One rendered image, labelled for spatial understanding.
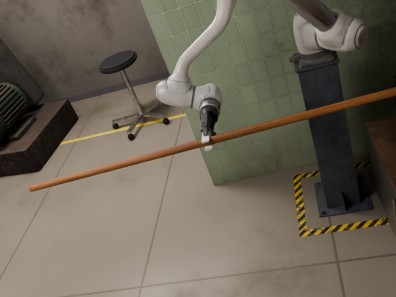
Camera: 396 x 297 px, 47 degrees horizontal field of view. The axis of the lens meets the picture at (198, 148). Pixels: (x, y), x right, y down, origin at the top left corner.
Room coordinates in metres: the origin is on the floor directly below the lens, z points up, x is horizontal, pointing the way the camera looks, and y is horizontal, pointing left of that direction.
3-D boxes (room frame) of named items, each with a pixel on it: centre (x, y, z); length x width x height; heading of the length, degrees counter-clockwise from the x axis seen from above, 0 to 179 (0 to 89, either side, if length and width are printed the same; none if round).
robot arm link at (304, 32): (2.10, -0.75, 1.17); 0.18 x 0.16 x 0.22; 25
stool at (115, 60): (4.16, 0.43, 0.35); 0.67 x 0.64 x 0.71; 167
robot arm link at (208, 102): (1.69, -0.11, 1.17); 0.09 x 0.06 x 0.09; 74
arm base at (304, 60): (2.12, -0.73, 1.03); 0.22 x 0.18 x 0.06; 72
